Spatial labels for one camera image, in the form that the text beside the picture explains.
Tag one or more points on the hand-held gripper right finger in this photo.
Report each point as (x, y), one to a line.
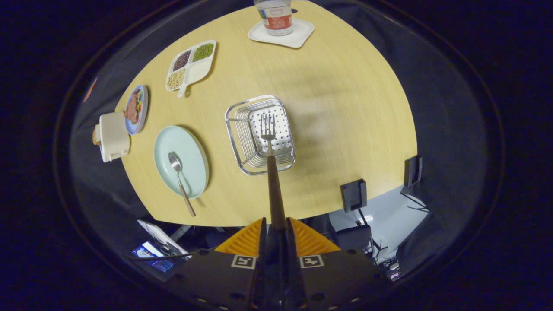
(293, 276)

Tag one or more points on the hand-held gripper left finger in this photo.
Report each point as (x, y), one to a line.
(270, 276)

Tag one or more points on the blue-lit screen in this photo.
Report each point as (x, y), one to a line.
(149, 252)

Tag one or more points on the mint green plate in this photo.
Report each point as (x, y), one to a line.
(190, 151)

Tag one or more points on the white toaster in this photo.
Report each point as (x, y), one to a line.
(113, 136)

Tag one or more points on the blue plate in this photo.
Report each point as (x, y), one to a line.
(144, 103)

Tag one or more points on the brown meat slice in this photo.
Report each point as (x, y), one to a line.
(131, 111)

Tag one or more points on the white divided bean tray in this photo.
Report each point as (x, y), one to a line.
(196, 71)

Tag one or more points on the brown bread slice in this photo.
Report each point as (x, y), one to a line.
(95, 138)

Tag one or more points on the white square coaster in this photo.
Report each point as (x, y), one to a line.
(298, 36)

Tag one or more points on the clear bottle with red cap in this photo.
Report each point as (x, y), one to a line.
(276, 21)

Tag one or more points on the black table-edge bracket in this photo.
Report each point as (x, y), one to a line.
(412, 170)
(353, 195)

